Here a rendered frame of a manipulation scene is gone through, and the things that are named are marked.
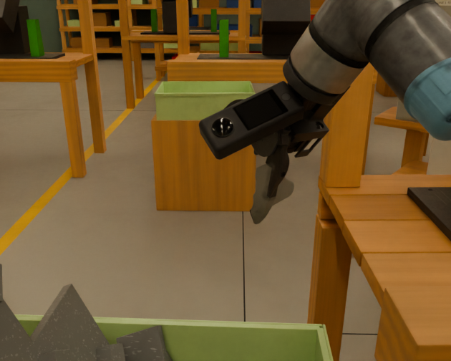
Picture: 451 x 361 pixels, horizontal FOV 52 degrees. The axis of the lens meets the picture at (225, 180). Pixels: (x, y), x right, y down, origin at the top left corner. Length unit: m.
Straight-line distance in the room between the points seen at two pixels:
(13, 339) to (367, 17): 0.44
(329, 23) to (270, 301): 1.88
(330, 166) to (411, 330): 0.58
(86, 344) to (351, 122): 0.84
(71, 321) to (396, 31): 0.45
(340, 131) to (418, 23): 0.77
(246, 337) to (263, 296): 1.68
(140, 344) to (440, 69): 0.45
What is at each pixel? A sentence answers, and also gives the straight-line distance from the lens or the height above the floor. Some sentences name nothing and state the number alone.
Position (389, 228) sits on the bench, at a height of 0.88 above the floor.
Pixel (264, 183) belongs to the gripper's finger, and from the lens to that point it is 0.57.
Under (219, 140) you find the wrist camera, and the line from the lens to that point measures 0.50.
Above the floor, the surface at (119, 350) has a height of 0.96.
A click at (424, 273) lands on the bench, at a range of 0.93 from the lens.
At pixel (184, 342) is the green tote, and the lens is 0.63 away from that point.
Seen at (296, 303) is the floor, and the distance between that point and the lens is 2.27.
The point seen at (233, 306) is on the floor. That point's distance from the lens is 2.23.
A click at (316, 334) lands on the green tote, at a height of 0.95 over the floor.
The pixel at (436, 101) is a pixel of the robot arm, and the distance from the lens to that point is 0.42.
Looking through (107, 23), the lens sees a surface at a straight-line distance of 10.58.
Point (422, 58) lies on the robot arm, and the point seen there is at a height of 1.30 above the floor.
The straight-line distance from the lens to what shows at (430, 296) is 0.83.
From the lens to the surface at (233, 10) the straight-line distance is 7.66.
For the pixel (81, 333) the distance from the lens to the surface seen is 0.58.
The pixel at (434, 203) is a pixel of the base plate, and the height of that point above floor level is 0.90.
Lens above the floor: 1.35
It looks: 22 degrees down
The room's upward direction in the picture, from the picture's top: straight up
